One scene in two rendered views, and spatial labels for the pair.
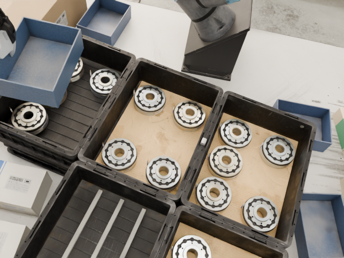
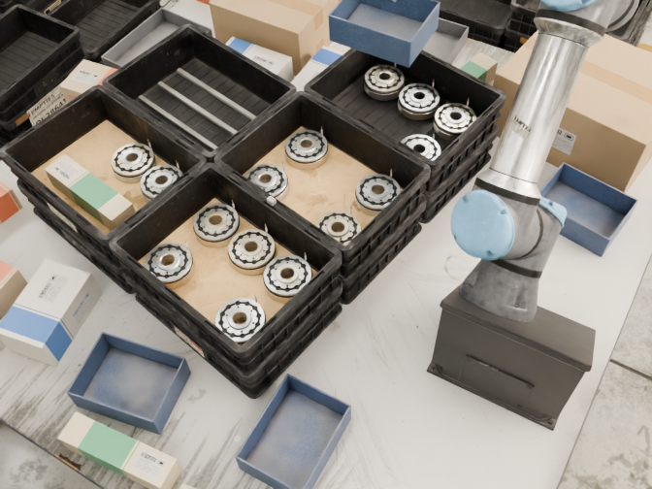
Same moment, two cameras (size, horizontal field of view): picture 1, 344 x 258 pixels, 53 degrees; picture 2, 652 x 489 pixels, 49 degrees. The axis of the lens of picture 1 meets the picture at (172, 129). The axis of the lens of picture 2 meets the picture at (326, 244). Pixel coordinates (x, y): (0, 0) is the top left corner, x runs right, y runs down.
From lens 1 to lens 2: 1.41 m
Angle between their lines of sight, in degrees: 56
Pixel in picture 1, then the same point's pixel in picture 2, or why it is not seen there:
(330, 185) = (181, 449)
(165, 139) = (314, 202)
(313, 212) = (157, 396)
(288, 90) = (382, 472)
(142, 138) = (325, 179)
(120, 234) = (218, 139)
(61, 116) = (383, 112)
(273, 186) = (198, 302)
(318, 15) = not seen: outside the picture
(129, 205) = not seen: hidden behind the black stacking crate
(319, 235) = (125, 387)
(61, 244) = (232, 95)
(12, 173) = not seen: hidden behind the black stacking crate
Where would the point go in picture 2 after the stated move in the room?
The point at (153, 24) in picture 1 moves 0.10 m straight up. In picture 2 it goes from (582, 287) to (594, 263)
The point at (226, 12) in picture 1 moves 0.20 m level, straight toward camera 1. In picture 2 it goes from (493, 287) to (401, 240)
